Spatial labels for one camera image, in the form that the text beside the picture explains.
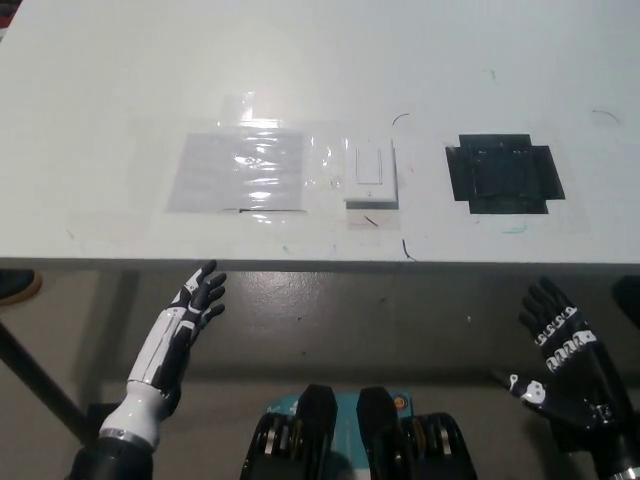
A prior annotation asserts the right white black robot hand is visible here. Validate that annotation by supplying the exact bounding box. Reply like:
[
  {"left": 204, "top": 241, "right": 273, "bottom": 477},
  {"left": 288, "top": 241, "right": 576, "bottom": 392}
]
[{"left": 491, "top": 276, "right": 640, "bottom": 475}]

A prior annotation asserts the clear plastic film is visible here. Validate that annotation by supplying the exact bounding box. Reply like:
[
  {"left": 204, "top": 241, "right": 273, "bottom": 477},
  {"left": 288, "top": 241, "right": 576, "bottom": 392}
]
[{"left": 127, "top": 91, "right": 350, "bottom": 226}]

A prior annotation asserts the black table leg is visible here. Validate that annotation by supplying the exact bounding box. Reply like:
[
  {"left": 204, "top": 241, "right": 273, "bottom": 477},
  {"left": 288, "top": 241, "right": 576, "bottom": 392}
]
[{"left": 0, "top": 319, "right": 96, "bottom": 444}]

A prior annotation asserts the white rocker wall switch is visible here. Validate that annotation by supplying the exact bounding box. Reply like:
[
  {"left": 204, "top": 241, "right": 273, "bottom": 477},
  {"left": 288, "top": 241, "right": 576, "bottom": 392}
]
[{"left": 342, "top": 138, "right": 401, "bottom": 210}]

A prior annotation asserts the black tan-rimmed round object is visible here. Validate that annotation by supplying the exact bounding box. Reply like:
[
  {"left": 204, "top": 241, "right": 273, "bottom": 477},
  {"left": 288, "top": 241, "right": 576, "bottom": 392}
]
[{"left": 0, "top": 268, "right": 43, "bottom": 306}]

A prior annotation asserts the black tape square patch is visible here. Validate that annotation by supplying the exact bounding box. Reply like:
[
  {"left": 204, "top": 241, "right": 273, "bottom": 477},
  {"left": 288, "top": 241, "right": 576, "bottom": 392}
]
[{"left": 444, "top": 132, "right": 566, "bottom": 216}]

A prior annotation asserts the red patterned object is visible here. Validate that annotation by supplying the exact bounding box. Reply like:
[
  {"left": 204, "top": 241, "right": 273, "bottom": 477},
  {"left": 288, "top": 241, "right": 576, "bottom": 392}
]
[{"left": 0, "top": 0, "right": 20, "bottom": 31}]

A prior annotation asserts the black teal robot body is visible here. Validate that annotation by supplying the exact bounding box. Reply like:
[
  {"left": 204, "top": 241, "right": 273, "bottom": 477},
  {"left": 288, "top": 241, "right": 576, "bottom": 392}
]
[{"left": 242, "top": 382, "right": 477, "bottom": 480}]

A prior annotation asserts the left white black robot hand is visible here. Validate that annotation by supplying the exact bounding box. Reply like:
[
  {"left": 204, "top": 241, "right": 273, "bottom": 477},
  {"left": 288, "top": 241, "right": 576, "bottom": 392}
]
[{"left": 98, "top": 259, "right": 228, "bottom": 449}]

